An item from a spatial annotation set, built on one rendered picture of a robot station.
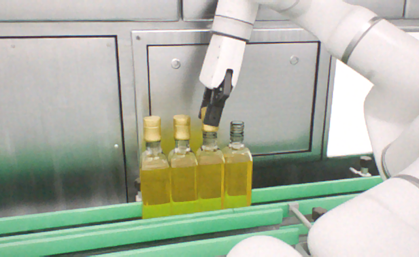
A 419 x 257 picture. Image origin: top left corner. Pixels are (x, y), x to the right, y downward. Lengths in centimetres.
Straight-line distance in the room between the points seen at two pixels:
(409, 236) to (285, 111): 60
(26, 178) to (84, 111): 20
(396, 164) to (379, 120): 10
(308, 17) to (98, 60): 45
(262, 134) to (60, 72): 49
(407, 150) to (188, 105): 49
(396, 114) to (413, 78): 7
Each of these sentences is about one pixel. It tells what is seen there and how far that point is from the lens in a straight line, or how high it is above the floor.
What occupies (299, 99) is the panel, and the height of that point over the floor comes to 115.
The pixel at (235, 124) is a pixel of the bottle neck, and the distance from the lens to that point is 76.
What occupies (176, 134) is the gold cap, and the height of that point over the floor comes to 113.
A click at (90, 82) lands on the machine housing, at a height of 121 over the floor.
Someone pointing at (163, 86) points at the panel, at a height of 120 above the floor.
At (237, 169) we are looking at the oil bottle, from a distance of 78.
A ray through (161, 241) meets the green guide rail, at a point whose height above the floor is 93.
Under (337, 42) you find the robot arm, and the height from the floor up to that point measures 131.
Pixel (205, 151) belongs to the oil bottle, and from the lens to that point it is 76.
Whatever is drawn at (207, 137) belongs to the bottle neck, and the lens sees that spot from 76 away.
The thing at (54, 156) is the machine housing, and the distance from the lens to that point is 94.
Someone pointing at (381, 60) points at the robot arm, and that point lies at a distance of 61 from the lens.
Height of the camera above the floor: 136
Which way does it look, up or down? 17 degrees down
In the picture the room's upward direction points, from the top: straight up
